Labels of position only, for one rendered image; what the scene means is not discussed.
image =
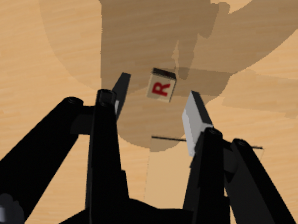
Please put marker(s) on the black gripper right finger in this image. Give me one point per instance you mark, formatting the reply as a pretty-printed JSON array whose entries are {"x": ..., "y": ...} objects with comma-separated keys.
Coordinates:
[{"x": 251, "y": 193}]

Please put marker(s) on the tan block with red letter r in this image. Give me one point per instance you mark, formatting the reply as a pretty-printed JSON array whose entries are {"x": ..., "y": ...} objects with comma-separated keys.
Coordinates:
[{"x": 161, "y": 85}]

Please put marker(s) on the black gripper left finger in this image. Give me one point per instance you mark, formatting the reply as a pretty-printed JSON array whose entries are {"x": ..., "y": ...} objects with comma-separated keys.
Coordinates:
[{"x": 28, "y": 168}]

